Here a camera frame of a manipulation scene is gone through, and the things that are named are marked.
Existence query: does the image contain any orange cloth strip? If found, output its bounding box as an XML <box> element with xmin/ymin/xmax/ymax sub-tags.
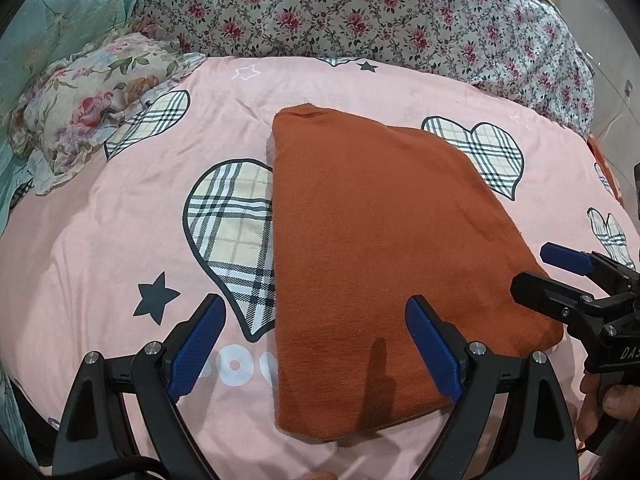
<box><xmin>586</xmin><ymin>134</ymin><xmax>625</xmax><ymax>206</ymax></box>

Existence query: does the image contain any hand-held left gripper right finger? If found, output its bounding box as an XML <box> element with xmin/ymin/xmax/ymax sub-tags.
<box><xmin>405</xmin><ymin>294</ymin><xmax>581</xmax><ymax>480</ymax></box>

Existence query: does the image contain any black cable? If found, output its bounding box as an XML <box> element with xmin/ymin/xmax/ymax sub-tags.
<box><xmin>85</xmin><ymin>454</ymin><xmax>166</xmax><ymax>480</ymax></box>

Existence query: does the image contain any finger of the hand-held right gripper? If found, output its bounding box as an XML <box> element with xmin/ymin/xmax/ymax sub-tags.
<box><xmin>540</xmin><ymin>242</ymin><xmax>637</xmax><ymax>286</ymax></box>
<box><xmin>510</xmin><ymin>271</ymin><xmax>603</xmax><ymax>325</ymax></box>

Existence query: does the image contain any person's right hand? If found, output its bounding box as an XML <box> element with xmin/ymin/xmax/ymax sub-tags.
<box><xmin>579</xmin><ymin>374</ymin><xmax>640</xmax><ymax>442</ymax></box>

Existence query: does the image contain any pink heart print bed sheet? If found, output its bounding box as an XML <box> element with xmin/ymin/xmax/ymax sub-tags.
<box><xmin>0</xmin><ymin>55</ymin><xmax>640</xmax><ymax>480</ymax></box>

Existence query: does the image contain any floral ruffled pillow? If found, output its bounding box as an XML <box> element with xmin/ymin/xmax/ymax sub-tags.
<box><xmin>10</xmin><ymin>32</ymin><xmax>206</xmax><ymax>196</ymax></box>

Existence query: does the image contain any teal floral cloth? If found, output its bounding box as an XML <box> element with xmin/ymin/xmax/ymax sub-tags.
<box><xmin>0</xmin><ymin>0</ymin><xmax>168</xmax><ymax>236</ymax></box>

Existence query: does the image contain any orange knit garment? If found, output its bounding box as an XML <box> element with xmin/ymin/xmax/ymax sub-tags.
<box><xmin>270</xmin><ymin>104</ymin><xmax>566</xmax><ymax>443</ymax></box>

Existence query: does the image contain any red floral quilt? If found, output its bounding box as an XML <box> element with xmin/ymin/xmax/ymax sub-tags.
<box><xmin>132</xmin><ymin>0</ymin><xmax>596</xmax><ymax>138</ymax></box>

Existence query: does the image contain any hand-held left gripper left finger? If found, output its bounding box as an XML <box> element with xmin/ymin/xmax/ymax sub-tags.
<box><xmin>50</xmin><ymin>292</ymin><xmax>228</xmax><ymax>480</ymax></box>

